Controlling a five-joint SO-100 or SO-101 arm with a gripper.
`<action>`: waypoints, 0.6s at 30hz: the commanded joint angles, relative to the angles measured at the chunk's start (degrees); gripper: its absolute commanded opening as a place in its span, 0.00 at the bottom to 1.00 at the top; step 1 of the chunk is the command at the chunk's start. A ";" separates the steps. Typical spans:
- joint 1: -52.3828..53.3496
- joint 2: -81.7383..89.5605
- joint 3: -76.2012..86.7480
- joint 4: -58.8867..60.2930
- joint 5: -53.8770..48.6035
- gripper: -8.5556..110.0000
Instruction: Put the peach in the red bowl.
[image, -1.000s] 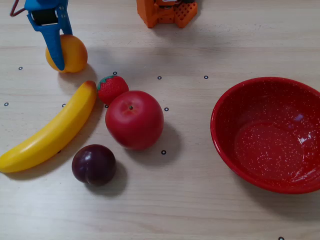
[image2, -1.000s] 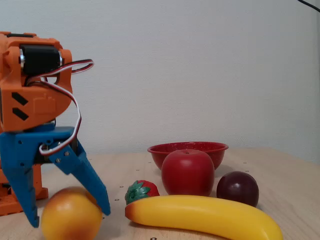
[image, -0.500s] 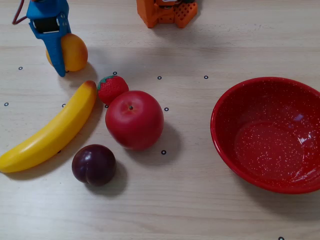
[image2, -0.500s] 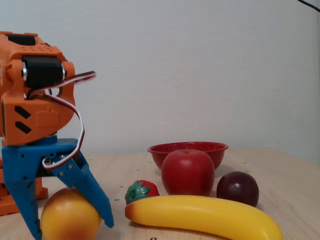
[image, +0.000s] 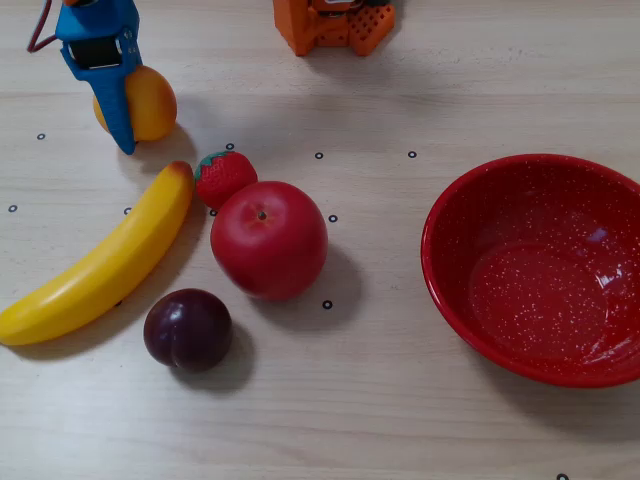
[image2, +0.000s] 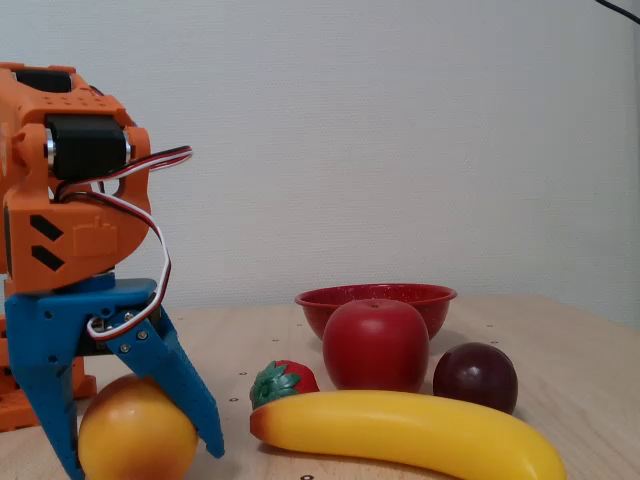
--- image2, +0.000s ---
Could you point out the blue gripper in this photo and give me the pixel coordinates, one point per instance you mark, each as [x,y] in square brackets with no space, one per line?
[60,315]

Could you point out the yellow orange toy peach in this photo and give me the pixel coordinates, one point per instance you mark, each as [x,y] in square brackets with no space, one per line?
[135,435]

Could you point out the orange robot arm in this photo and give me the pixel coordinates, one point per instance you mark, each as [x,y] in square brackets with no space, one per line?
[85,235]

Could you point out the red speckled bowl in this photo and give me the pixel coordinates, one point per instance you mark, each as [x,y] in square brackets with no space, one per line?
[440,305]

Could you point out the red toy strawberry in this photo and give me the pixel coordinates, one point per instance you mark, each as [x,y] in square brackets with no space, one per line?
[285,382]

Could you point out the red toy apple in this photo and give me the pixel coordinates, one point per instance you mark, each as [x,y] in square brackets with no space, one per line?
[375,345]

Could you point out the yellow toy banana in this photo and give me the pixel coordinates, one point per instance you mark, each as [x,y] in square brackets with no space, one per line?
[410,430]

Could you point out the dark purple toy plum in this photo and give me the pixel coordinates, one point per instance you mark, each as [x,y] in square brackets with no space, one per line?
[475,377]

